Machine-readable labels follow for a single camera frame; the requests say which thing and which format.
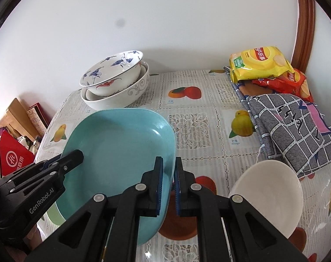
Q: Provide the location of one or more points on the red cover book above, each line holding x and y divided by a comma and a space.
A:
37, 120

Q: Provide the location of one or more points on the teal plate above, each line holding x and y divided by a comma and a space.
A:
113, 142

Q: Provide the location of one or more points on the yellow chip bag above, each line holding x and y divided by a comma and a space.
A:
260, 62

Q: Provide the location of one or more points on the red chip bag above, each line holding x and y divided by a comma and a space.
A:
288, 83

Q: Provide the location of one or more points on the red paper bag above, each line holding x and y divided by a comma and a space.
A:
10, 155

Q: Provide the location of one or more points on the grey checked cloth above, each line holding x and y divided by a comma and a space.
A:
290, 125

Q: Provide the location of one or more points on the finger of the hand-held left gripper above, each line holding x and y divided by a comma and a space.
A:
49, 164
70, 161

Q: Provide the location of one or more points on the white bowl grey scroll pattern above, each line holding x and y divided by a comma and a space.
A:
119, 101

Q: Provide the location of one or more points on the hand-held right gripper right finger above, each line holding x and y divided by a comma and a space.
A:
178, 188

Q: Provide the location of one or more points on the brown wooden door frame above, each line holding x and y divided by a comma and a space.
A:
304, 32

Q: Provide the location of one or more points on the cream white shallow bowl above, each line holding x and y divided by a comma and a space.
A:
269, 193

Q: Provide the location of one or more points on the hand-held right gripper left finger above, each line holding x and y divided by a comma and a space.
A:
159, 185

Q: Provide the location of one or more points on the fruit print lace tablecloth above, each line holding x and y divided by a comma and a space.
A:
192, 131

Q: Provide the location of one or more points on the blue and red painted bowl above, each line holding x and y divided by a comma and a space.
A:
110, 68

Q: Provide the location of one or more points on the wooden board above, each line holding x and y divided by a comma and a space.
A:
16, 112

